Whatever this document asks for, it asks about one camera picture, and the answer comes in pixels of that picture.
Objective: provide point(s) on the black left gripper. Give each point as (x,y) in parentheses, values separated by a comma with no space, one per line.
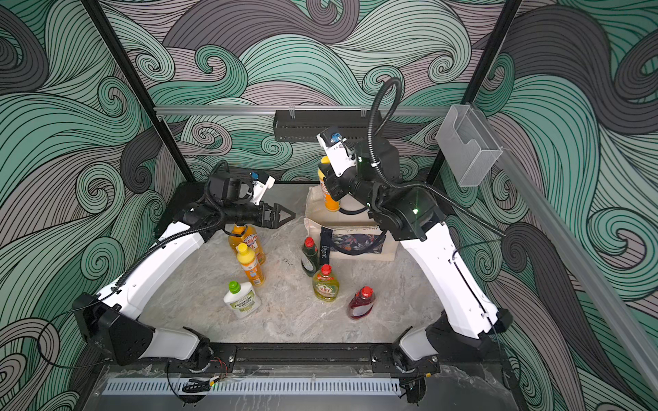
(262,209)

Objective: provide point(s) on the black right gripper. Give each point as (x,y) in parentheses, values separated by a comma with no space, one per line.
(337,186)

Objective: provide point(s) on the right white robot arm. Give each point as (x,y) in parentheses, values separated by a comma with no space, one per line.
(411,215)

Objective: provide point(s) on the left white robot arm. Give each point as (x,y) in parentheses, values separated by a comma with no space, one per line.
(109,320)

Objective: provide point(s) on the large orange soap bottle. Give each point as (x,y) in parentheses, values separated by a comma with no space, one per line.
(247,234)

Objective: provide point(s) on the cream canvas shopping bag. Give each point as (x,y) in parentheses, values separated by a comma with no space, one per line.
(349,232)

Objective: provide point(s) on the yellow-green soap bottle red cap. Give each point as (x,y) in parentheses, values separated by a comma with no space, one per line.
(325,284)

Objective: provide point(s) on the dark green bottle red cap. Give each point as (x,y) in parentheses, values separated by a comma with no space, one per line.
(311,258)

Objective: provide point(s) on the white bottle green cap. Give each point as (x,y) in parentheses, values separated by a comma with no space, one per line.
(242,299)

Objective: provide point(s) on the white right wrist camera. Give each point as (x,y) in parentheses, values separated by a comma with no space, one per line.
(340,156)

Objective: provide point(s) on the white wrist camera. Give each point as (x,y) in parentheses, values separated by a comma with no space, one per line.
(340,156)
(261,182)

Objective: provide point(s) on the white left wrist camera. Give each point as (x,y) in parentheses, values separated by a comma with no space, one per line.
(261,182)

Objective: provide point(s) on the aluminium wall rail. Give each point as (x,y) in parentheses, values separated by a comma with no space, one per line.
(270,110)

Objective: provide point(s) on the clear plastic wall bin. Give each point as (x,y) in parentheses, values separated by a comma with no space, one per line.
(469,144)

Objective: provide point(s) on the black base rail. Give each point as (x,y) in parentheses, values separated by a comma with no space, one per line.
(379,357)

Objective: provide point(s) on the white slotted cable duct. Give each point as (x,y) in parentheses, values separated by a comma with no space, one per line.
(257,387)

